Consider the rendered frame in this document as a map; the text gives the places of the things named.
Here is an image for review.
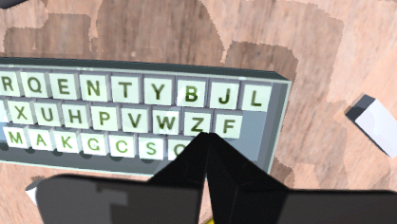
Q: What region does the grey keyboard with white letter keys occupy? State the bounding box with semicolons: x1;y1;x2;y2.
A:
0;56;293;177

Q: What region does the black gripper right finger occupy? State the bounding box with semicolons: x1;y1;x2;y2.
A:
206;133;397;224

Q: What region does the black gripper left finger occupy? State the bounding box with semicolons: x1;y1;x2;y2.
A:
34;132;210;224

